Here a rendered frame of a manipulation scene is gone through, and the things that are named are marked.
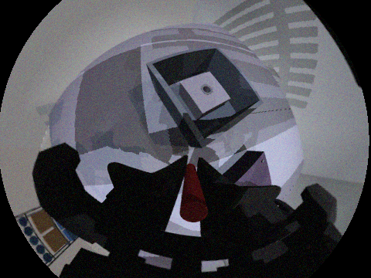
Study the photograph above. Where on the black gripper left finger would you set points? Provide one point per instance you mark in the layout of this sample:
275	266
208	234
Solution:
162	186

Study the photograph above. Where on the white square plate with hole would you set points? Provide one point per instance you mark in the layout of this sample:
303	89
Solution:
202	94

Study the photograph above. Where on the dark red peg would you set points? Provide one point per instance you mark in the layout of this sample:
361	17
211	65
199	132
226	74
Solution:
193	207

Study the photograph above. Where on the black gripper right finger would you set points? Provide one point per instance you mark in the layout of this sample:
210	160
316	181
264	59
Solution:
222	196

